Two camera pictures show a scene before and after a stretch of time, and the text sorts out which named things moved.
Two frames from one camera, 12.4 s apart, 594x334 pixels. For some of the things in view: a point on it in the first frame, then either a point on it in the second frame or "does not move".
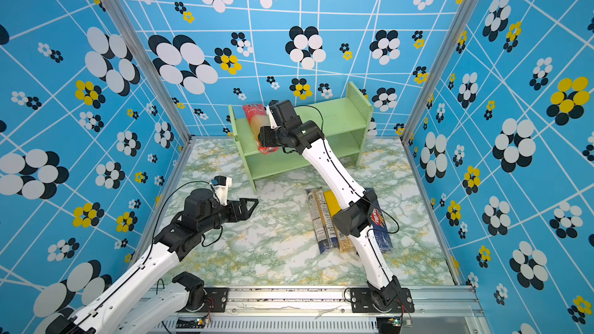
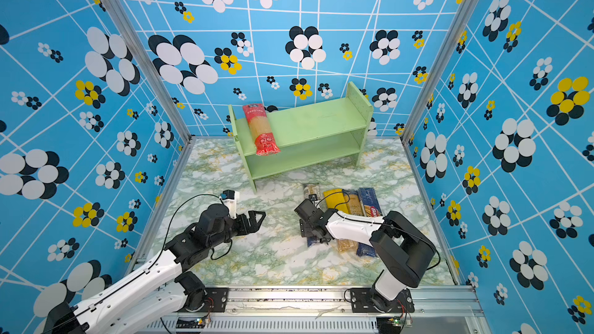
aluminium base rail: x=435 y=310 does not move
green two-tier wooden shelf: x=343 y=121 does not move
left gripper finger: x=239 y=206 to x=252 y=220
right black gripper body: x=278 y=138 to x=307 y=231
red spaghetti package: x=257 y=116 does not move
